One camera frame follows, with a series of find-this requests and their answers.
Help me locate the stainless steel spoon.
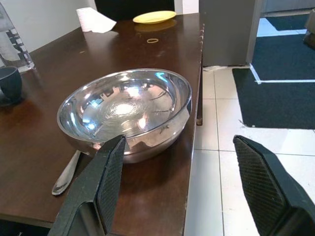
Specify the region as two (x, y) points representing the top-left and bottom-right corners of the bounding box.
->
(51, 149), (83, 196)

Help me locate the white paper towel roll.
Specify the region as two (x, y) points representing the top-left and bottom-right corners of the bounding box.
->
(75, 7), (117, 34)

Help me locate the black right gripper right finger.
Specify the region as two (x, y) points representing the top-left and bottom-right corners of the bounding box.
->
(233, 134), (315, 236)

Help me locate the dark grey cup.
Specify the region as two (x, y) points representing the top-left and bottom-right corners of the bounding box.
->
(0, 66), (23, 107)

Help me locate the yellow plate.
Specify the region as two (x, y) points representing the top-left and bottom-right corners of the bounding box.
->
(132, 10), (177, 25)

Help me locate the clear plastic container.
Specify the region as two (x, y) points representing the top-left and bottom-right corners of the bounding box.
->
(0, 2), (35, 74)

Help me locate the dark brown wooden table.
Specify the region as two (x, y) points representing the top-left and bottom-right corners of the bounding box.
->
(0, 13), (204, 229)

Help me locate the grey cabinet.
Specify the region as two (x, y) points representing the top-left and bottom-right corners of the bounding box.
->
(198, 0), (263, 67)

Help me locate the brown cardboard box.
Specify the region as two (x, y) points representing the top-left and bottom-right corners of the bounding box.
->
(303, 8), (315, 47)

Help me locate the large dark floor mat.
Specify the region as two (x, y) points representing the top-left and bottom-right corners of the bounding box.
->
(232, 67), (315, 130)

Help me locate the shiny stainless steel bowl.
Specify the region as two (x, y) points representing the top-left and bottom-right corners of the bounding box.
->
(56, 68), (192, 164)

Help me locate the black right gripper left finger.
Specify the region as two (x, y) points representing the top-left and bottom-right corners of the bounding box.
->
(48, 134), (126, 236)

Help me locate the black chair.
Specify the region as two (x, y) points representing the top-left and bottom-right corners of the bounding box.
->
(94, 0), (175, 22)

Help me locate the dark floor mat white edged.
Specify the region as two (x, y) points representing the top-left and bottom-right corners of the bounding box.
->
(251, 33), (315, 81)

